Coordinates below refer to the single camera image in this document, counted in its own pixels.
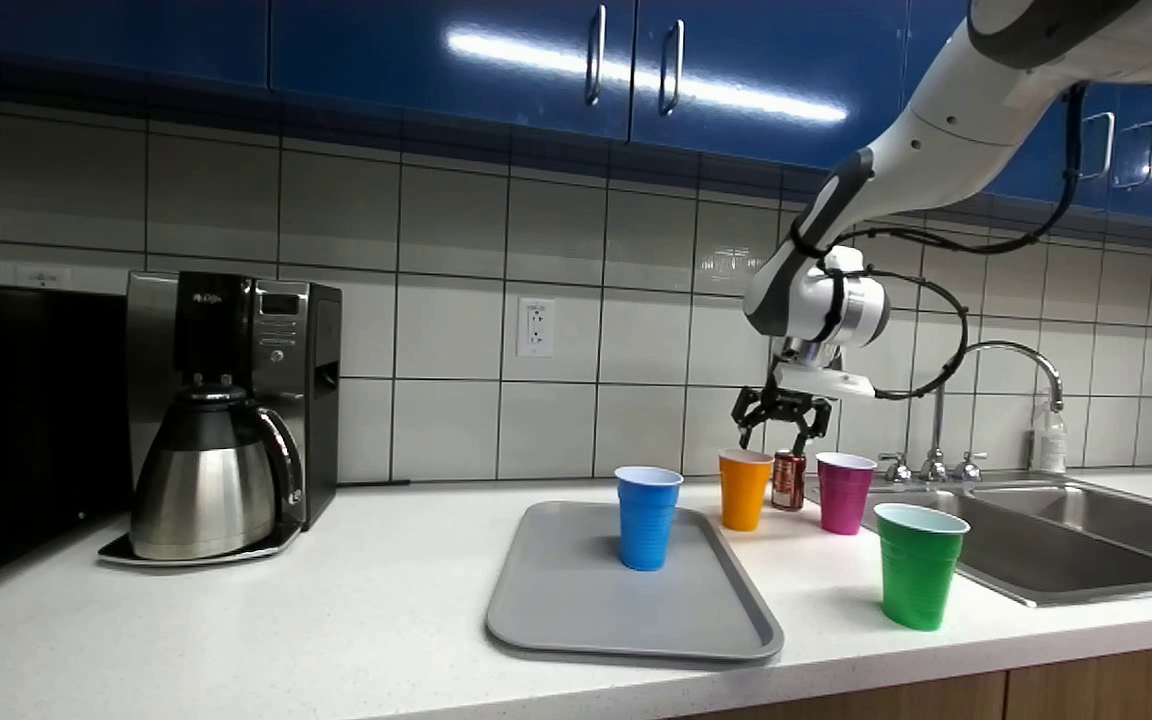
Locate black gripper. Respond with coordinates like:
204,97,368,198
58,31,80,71
733,385,832,455

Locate orange plastic cup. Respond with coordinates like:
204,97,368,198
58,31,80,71
722,452,771,533

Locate blue plastic cup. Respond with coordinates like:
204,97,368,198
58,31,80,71
617,464,686,574

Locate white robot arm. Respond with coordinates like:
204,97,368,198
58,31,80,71
746,0,1152,403

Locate grey plastic tray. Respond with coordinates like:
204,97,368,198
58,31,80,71
485,501,783,663

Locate red soda can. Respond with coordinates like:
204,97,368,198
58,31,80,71
771,452,807,512

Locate magenta plastic cup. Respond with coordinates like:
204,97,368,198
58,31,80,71
816,452,877,535

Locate green plastic cup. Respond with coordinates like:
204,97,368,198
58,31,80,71
877,504,972,634

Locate chrome faucet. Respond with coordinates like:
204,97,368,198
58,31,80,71
877,335,1067,490

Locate clear soap bottle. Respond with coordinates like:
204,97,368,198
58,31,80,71
1029,410,1066,473

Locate stainless steel sink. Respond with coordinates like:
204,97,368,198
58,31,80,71
870,475,1152,613

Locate blue upper cabinets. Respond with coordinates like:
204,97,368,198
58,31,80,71
0,0,1152,239

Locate wooden lower cabinet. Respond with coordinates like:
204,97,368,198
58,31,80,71
691,651,1152,720

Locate black steel coffee maker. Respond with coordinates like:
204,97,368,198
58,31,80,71
100,273,340,569

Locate steel coffee carafe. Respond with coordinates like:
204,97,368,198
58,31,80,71
128,387,301,565

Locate black microwave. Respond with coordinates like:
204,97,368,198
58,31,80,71
0,284,133,569

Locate white wall outlet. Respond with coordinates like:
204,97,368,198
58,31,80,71
515,295,555,356

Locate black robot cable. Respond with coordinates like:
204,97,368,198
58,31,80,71
851,80,1087,403

